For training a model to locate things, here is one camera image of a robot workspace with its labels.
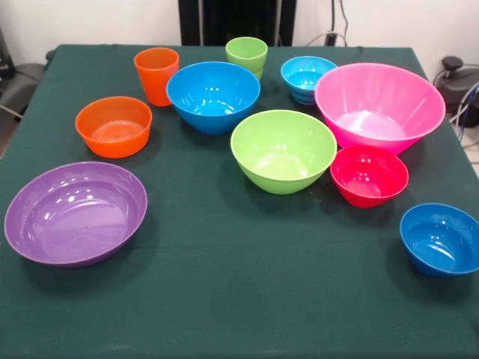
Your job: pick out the black power plug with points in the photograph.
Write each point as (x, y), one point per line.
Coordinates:
(331, 38)

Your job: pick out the red bowl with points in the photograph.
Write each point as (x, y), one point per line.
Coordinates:
(366, 175)

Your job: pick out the large pink bowl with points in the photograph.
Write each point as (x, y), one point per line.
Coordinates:
(374, 97)

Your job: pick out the green cup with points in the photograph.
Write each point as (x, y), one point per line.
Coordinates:
(247, 56)

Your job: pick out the purple bowl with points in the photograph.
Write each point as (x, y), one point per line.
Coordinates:
(75, 224)

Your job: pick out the dark green tablecloth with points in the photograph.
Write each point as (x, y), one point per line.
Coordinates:
(239, 261)

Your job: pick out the large light blue bowl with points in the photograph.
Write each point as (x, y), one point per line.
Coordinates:
(209, 93)

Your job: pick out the small dark blue bowl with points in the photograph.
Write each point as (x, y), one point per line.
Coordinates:
(438, 239)

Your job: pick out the orange cup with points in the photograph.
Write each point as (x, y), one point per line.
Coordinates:
(155, 82)

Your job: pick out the small ribbed cyan bowl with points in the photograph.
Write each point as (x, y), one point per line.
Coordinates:
(303, 80)

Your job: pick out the black floor stand base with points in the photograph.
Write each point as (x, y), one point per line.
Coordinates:
(456, 86)
(22, 82)

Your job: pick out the orange bowl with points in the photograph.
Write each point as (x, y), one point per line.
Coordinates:
(112, 144)

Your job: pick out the green bowl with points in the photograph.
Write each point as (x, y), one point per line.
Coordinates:
(280, 149)

